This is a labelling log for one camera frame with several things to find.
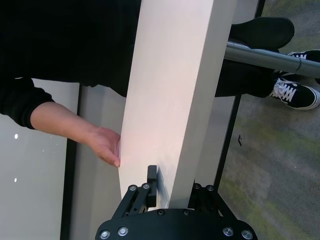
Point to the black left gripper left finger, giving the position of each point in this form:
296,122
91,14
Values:
151,180

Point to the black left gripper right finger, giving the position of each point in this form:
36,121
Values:
207,197

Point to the white rolling pedestal table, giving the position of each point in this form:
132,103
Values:
162,100

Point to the person right forearm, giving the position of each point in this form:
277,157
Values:
62,122

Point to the person right hand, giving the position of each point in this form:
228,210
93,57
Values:
106,145

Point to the black white-laced sneaker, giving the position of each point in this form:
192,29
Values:
310,55
300,93

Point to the person torso in black clothes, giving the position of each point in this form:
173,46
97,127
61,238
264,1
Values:
70,40

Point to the black wall trim strip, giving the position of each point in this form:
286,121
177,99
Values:
71,175

